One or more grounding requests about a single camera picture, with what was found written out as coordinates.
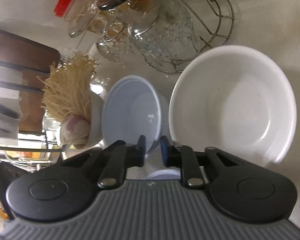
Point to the ceramic bowl with garlic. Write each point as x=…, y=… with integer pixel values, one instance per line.
x=80, y=132

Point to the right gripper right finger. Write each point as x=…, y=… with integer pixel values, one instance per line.
x=184, y=158

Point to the brown cutting board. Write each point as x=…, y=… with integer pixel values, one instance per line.
x=24, y=65

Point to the black countertop rack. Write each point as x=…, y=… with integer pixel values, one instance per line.
x=9, y=118

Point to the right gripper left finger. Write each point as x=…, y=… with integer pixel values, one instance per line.
x=116, y=159

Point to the white plastic bowl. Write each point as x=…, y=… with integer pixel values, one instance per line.
x=236, y=99

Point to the red lid plastic jar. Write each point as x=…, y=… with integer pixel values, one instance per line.
x=70, y=2

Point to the pale blue plastic bowl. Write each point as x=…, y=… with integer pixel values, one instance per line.
x=134, y=108

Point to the wire rack with glasses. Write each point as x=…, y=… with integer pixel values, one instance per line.
x=166, y=34

